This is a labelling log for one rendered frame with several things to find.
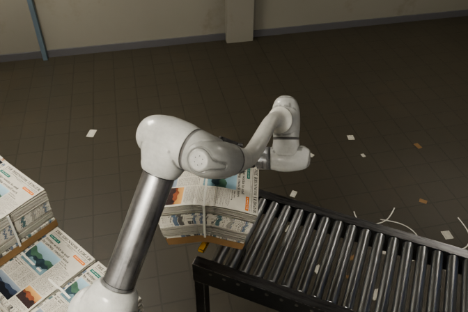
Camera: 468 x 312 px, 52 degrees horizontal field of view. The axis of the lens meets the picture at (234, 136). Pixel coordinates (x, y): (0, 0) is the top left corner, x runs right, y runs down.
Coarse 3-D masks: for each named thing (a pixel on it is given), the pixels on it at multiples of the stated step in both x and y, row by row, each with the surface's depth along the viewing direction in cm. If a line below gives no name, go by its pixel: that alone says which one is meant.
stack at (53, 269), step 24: (48, 240) 217; (72, 240) 217; (24, 264) 207; (48, 264) 207; (72, 264) 208; (96, 264) 208; (0, 288) 198; (24, 288) 198; (48, 288) 198; (72, 288) 198
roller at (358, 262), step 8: (368, 232) 226; (360, 240) 223; (368, 240) 223; (360, 248) 219; (360, 256) 215; (352, 264) 213; (360, 264) 212; (352, 272) 209; (360, 272) 209; (352, 280) 205; (352, 288) 202; (344, 296) 201; (352, 296) 200; (344, 304) 197; (352, 304) 197
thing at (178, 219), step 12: (180, 180) 200; (192, 180) 198; (180, 192) 194; (192, 192) 193; (168, 204) 190; (180, 204) 189; (192, 204) 188; (168, 216) 193; (180, 216) 192; (192, 216) 192; (168, 228) 197; (180, 228) 197; (192, 228) 196
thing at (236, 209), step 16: (240, 176) 203; (256, 176) 206; (224, 192) 194; (240, 192) 196; (256, 192) 198; (224, 208) 188; (240, 208) 189; (256, 208) 192; (224, 224) 194; (240, 224) 193; (240, 240) 199
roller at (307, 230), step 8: (312, 216) 234; (304, 224) 231; (312, 224) 230; (304, 232) 226; (312, 232) 228; (304, 240) 222; (296, 248) 219; (304, 248) 219; (296, 256) 215; (296, 264) 212; (288, 272) 208; (296, 272) 210; (288, 280) 205
